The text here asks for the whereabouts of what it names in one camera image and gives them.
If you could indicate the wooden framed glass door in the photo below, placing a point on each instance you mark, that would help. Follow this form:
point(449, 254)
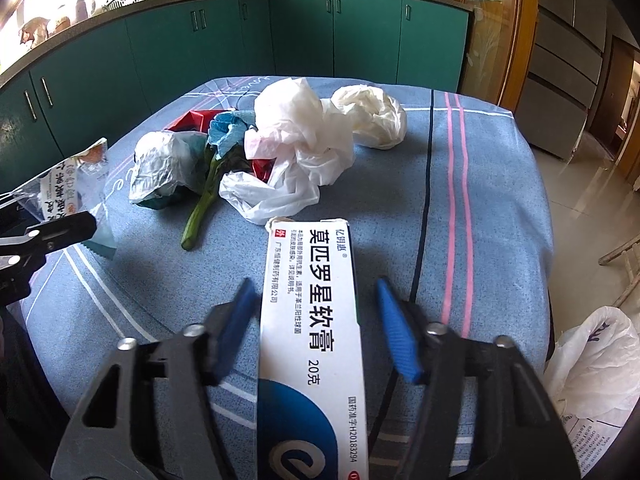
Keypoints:
point(492, 35)

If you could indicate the teal kitchen base cabinets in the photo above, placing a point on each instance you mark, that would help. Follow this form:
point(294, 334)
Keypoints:
point(350, 40)

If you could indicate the small clear plastic bag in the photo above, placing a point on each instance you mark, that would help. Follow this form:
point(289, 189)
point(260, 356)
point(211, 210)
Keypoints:
point(260, 200)

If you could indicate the bin with white plastic liner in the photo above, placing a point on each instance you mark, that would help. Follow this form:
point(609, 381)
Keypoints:
point(595, 375)

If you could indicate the white plastic bag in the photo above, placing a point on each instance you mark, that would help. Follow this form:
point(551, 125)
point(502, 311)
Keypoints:
point(300, 120)
point(375, 115)

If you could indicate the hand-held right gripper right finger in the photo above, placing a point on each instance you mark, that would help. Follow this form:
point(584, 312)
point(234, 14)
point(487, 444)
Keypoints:
point(400, 332)

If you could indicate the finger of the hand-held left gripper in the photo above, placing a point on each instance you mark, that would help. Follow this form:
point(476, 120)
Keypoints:
point(65, 230)
point(7, 207)

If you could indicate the green leafy vegetable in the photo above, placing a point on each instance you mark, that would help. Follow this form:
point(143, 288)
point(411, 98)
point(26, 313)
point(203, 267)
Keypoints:
point(197, 220)

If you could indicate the blue plaid tablecloth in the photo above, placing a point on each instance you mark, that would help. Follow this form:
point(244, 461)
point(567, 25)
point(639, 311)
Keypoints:
point(450, 210)

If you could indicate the clear snack wrapper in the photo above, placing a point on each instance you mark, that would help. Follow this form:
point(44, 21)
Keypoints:
point(65, 185)

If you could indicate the grey refrigerator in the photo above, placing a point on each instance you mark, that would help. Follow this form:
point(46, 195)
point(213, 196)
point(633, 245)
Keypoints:
point(565, 60)

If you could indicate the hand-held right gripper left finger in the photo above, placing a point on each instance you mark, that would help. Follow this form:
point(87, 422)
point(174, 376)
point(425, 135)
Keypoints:
point(235, 320)

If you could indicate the blue-green wrapper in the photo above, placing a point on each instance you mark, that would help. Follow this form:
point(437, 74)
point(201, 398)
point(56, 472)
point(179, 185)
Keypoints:
point(227, 130)

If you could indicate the red paper packet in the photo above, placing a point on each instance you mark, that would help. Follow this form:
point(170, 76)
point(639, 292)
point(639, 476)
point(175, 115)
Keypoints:
point(192, 119)

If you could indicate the white medicine box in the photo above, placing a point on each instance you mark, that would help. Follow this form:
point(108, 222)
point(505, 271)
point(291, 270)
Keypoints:
point(310, 335)

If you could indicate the brown interior door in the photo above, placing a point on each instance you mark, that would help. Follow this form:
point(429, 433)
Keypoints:
point(612, 90)

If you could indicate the clear plastic packet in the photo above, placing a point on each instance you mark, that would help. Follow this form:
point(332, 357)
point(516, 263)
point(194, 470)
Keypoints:
point(160, 165)

